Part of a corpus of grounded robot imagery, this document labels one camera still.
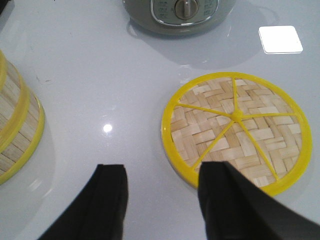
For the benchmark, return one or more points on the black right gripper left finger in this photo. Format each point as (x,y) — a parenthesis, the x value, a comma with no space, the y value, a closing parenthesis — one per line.
(98,212)

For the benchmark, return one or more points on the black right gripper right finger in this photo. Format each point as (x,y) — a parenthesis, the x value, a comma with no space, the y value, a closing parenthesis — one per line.
(233,208)

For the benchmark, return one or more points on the grey electric cooking pot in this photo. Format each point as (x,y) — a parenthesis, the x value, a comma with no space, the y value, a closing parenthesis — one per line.
(178,17)

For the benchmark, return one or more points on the woven bamboo steamer lid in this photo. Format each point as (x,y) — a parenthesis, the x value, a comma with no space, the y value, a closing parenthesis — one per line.
(240,119)

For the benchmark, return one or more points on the bamboo steamer tray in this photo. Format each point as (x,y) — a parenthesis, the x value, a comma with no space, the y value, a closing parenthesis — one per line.
(23,145)
(14,102)

